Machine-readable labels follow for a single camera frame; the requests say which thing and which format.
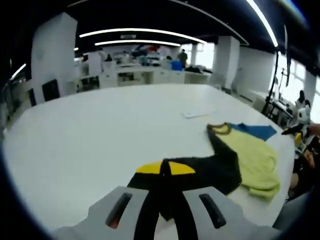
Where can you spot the person in camouflage shirt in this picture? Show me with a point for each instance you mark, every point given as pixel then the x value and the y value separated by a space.
pixel 307 160

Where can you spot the black cabinet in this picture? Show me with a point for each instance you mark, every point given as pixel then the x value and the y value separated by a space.
pixel 50 90

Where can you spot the yellow blue black garment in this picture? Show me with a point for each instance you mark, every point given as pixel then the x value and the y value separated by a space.
pixel 252 152

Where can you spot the white power strip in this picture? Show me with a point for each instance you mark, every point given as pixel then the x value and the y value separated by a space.
pixel 197 113

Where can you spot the blue plastic bin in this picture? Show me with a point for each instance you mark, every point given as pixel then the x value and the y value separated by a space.
pixel 176 65

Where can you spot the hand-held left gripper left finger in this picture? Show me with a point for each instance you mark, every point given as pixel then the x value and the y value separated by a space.
pixel 125 207

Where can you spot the ceiling air vent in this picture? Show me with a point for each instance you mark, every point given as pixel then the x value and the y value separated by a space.
pixel 128 36

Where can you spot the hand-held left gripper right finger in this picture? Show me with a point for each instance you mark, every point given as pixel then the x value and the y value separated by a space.
pixel 215 212

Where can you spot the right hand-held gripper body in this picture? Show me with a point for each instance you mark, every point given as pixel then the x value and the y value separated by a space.
pixel 303 115

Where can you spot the black tripod stand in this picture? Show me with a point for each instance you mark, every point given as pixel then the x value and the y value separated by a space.
pixel 275 82

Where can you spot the ceiling light strip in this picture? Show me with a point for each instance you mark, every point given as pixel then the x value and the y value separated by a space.
pixel 18 71
pixel 137 42
pixel 265 22
pixel 142 31

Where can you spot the white counter cabinet row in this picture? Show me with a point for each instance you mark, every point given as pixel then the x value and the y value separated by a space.
pixel 140 76

